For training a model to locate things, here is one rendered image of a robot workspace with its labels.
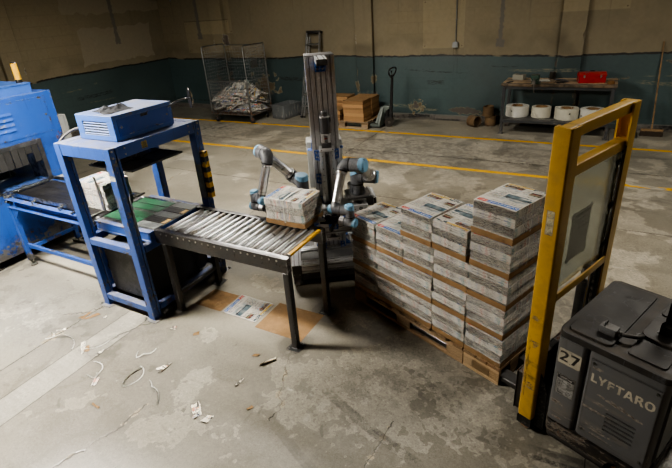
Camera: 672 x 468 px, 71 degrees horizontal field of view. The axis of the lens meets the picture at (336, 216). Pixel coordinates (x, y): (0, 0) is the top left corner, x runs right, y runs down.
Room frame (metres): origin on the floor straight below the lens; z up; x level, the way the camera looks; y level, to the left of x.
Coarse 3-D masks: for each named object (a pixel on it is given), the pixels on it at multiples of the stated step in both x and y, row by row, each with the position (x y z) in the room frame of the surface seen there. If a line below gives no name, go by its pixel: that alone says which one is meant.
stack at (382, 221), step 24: (360, 216) 3.46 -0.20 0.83; (384, 216) 3.42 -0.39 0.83; (384, 240) 3.21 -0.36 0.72; (408, 240) 3.01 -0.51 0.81; (384, 264) 3.20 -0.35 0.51; (432, 264) 2.83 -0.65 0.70; (456, 264) 2.68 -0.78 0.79; (360, 288) 3.45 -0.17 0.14; (384, 288) 3.22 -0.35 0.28; (432, 288) 2.84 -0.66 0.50; (456, 288) 2.67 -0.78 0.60; (384, 312) 3.24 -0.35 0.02; (432, 312) 2.82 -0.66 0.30; (456, 336) 2.65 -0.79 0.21
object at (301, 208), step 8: (304, 192) 3.57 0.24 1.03; (312, 192) 3.54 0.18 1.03; (288, 200) 3.42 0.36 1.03; (296, 200) 3.40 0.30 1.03; (304, 200) 3.39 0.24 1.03; (312, 200) 3.46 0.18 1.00; (320, 200) 3.55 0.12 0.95; (288, 208) 3.40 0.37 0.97; (296, 208) 3.36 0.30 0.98; (304, 208) 3.36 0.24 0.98; (312, 208) 3.44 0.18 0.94; (320, 208) 3.54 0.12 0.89; (288, 216) 3.41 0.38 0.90; (296, 216) 3.37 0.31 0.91; (304, 216) 3.33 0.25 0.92; (312, 216) 3.43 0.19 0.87; (304, 224) 3.34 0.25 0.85
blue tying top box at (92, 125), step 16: (80, 112) 3.87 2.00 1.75; (96, 112) 3.82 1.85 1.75; (128, 112) 3.74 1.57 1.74; (144, 112) 3.87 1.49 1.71; (160, 112) 4.00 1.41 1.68; (80, 128) 3.81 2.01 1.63; (96, 128) 3.71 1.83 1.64; (112, 128) 3.61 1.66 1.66; (128, 128) 3.71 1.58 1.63; (144, 128) 3.83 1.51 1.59
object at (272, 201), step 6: (282, 186) 3.73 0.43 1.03; (288, 186) 3.72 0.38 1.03; (276, 192) 3.60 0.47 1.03; (282, 192) 3.59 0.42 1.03; (288, 192) 3.60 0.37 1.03; (264, 198) 3.51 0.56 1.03; (270, 198) 3.48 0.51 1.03; (276, 198) 3.48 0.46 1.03; (270, 204) 3.49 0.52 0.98; (276, 204) 3.46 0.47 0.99; (270, 210) 3.49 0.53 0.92; (276, 210) 3.46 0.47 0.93; (270, 216) 3.50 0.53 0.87; (276, 216) 3.47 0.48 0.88
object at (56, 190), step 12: (60, 180) 5.10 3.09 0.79; (24, 192) 4.76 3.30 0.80; (36, 192) 4.73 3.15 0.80; (48, 192) 4.70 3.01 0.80; (60, 192) 4.67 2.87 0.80; (132, 192) 4.53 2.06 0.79; (12, 204) 4.65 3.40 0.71; (24, 204) 4.53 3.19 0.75; (36, 204) 4.39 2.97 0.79; (48, 204) 4.35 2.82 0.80; (72, 204) 4.29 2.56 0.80; (48, 216) 4.26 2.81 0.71; (60, 216) 4.24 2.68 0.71; (72, 216) 4.13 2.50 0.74; (96, 216) 3.96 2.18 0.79
